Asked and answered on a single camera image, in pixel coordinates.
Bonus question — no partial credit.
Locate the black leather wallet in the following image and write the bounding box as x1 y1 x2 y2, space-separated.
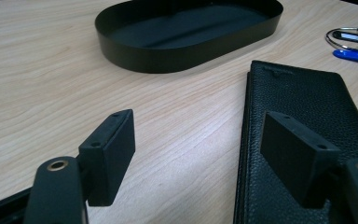
233 60 358 224

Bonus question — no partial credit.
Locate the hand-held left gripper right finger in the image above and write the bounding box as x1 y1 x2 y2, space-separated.
259 110 343 209

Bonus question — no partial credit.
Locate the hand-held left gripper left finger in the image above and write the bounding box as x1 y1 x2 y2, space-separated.
77 108 136 207

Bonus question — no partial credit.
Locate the key bunch with coloured tags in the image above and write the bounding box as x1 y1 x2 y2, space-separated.
324 23 358 65

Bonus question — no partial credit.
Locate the black oval tray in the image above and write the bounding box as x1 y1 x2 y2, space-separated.
94 0 284 75

